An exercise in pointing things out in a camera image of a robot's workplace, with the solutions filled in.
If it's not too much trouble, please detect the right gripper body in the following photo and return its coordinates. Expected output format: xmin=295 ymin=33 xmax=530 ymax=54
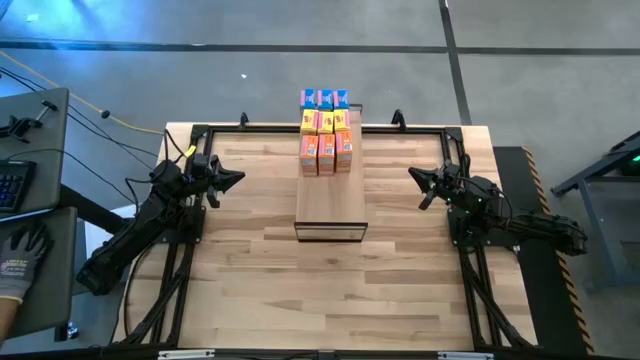
xmin=430 ymin=162 xmax=472 ymax=207

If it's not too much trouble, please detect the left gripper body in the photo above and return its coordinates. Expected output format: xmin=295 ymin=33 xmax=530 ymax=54
xmin=185 ymin=152 xmax=222 ymax=195

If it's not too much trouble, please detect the yellow Corn Pops cereal box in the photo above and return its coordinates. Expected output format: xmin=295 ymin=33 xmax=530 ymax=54
xmin=316 ymin=109 xmax=335 ymax=137
xmin=332 ymin=108 xmax=352 ymax=134
xmin=299 ymin=108 xmax=320 ymax=137

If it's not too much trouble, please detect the person's forearm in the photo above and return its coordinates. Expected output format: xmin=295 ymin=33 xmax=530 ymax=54
xmin=0 ymin=297 xmax=24 ymax=347

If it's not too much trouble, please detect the black diagonal desk strut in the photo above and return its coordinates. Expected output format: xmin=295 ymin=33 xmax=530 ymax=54
xmin=58 ymin=183 xmax=129 ymax=235

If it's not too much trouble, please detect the black hazard-striped floor mat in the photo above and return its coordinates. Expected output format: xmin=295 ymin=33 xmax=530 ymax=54
xmin=492 ymin=145 xmax=596 ymax=356

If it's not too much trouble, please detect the blue-grey metal cart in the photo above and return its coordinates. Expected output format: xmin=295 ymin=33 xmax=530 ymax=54
xmin=549 ymin=130 xmax=640 ymax=294

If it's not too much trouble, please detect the black computer with green light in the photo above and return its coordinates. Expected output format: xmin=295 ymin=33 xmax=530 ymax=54
xmin=612 ymin=144 xmax=640 ymax=176

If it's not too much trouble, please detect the black keyboard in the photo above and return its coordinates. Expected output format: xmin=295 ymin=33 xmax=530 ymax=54
xmin=0 ymin=158 xmax=38 ymax=213

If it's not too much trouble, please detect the dark grey desk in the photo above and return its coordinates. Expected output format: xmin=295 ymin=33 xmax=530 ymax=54
xmin=0 ymin=87 xmax=80 ymax=342

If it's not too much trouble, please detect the desk caster wheel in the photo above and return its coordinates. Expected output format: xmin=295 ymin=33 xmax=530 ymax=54
xmin=54 ymin=322 xmax=81 ymax=344

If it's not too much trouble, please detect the person's grey gloved hand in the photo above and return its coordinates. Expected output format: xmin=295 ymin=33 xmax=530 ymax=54
xmin=0 ymin=222 xmax=55 ymax=304

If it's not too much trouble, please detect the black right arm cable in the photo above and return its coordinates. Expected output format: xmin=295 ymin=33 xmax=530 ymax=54
xmin=452 ymin=152 xmax=514 ymax=221

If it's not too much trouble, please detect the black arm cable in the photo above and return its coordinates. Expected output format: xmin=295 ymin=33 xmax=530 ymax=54
xmin=452 ymin=152 xmax=514 ymax=221
xmin=123 ymin=128 xmax=199 ymax=206

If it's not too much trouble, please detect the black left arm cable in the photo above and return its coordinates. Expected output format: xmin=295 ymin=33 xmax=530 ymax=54
xmin=123 ymin=128 xmax=199 ymax=206

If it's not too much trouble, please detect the black aluminium table frame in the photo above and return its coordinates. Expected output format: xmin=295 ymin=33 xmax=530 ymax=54
xmin=114 ymin=122 xmax=539 ymax=351

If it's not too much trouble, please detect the thin yellow cable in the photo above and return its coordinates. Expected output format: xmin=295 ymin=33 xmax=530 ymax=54
xmin=0 ymin=49 xmax=165 ymax=136

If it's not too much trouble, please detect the black floor cable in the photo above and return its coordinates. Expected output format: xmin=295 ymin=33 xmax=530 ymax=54
xmin=0 ymin=64 xmax=161 ymax=206

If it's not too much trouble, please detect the white metal bracket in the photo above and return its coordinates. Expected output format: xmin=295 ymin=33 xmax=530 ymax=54
xmin=157 ymin=349 xmax=216 ymax=360
xmin=437 ymin=351 xmax=495 ymax=360

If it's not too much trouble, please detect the black desk clamp mount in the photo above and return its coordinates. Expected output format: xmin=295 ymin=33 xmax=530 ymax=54
xmin=0 ymin=99 xmax=59 ymax=144

